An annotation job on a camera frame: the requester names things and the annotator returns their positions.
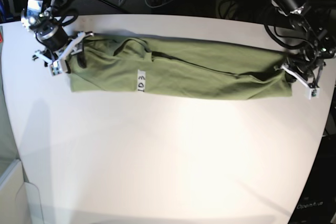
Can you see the green T-shirt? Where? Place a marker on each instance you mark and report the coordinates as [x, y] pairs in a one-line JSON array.
[[179, 67]]

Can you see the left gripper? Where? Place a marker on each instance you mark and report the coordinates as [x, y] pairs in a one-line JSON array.
[[307, 71]]

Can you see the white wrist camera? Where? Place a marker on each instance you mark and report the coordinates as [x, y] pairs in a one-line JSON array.
[[312, 92], [59, 67]]

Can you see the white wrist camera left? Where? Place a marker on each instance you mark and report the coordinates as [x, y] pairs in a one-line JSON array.
[[312, 92]]

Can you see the white bin at left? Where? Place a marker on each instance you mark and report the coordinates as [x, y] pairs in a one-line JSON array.
[[20, 200]]

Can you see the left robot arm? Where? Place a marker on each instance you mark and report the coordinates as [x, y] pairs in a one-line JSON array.
[[316, 44]]

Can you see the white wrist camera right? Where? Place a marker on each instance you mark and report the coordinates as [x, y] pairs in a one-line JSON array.
[[59, 67]]

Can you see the white label ID3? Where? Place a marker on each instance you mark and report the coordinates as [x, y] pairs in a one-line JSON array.
[[141, 81]]

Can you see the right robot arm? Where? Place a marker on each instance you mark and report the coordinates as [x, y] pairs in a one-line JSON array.
[[40, 19]]

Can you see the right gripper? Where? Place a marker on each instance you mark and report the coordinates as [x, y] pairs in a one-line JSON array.
[[74, 46]]

